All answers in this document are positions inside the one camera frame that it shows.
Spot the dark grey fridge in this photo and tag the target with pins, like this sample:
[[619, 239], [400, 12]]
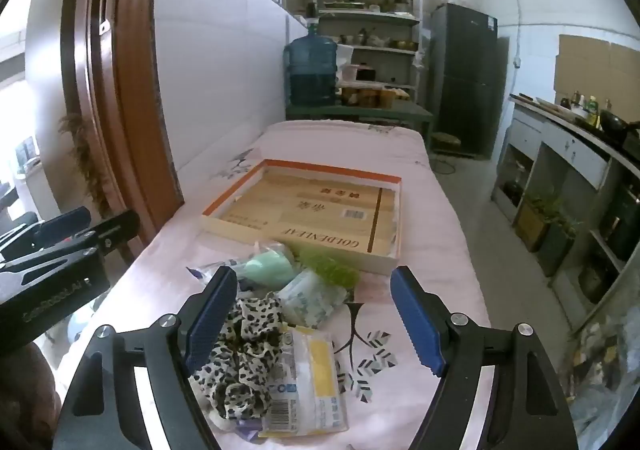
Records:
[[465, 79]]

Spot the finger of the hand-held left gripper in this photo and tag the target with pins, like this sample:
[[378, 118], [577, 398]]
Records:
[[116, 227], [65, 221]]

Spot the large green-print tissue pack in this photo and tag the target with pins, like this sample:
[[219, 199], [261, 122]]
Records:
[[310, 302]]

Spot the green planter with plant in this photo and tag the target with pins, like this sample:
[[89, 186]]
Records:
[[559, 245]]

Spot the pile of plastic bags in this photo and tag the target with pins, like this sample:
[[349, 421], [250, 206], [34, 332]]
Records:
[[600, 370]]

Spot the brown wooden door frame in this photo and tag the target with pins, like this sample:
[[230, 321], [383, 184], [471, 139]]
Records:
[[125, 79]]

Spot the blue and white plastic pack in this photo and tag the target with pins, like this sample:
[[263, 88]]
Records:
[[200, 273]]

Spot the orange-rimmed cardboard box tray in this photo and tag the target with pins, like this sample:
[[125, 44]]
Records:
[[300, 210]]

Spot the yellow-green bottle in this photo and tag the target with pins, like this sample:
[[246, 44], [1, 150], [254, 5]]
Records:
[[592, 107]]

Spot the leopard print scrunchie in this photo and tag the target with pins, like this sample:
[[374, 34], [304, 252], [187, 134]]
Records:
[[250, 337]]

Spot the black wok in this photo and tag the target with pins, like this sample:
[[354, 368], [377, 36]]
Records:
[[612, 122]]

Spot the blue water jug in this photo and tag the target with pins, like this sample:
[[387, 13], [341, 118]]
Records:
[[310, 69]]

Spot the green fuzzy scrunchie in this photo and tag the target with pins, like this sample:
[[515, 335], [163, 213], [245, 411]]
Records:
[[330, 267]]

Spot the brown planter with plant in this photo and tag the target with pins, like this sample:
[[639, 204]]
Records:
[[532, 227]]

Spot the cardboard sheet on wall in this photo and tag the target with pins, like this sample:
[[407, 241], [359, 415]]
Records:
[[595, 69]]

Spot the white kitchen counter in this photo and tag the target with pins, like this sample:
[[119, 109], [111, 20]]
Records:
[[570, 149]]

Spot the dried plant bunch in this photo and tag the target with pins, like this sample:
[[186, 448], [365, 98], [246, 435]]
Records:
[[82, 149]]

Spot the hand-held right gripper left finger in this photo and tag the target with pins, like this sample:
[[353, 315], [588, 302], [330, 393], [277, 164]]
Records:
[[215, 317]]

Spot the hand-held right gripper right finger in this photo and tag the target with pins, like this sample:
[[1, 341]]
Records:
[[416, 327]]

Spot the person's left hand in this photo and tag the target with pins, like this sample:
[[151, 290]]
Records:
[[25, 397]]

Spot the woven stool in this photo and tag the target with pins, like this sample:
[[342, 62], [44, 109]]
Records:
[[445, 140]]

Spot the yellow cloth pack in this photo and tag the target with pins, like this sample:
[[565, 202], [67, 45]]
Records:
[[312, 380]]

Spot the mint green sponge pack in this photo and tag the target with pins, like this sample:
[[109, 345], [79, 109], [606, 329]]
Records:
[[265, 267]]

